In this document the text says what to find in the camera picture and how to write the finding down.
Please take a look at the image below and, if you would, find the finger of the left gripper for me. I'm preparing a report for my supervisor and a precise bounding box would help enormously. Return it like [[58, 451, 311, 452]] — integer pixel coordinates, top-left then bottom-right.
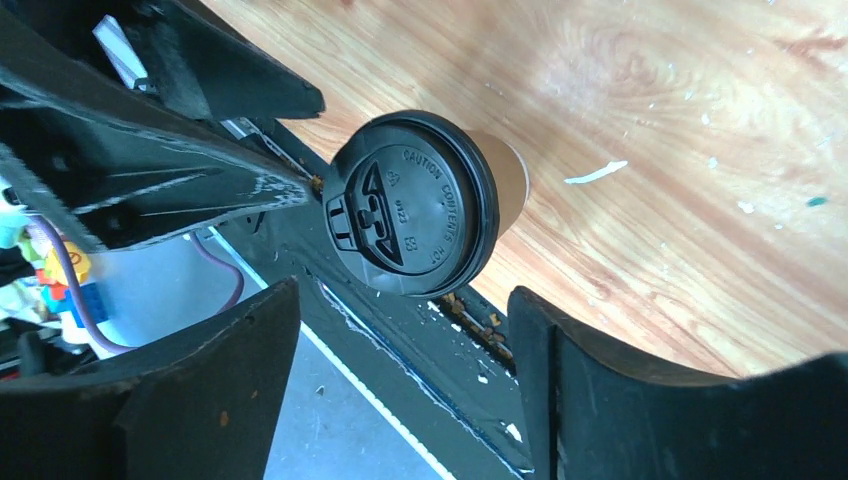
[[132, 1, 325, 120], [1, 6, 308, 252]]

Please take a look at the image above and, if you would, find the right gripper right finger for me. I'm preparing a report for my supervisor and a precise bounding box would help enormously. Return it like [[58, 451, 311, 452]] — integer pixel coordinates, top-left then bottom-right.
[[507, 287, 847, 479]]

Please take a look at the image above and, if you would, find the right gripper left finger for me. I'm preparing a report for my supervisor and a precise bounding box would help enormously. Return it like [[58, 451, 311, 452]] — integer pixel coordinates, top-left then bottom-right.
[[1, 279, 300, 479]]

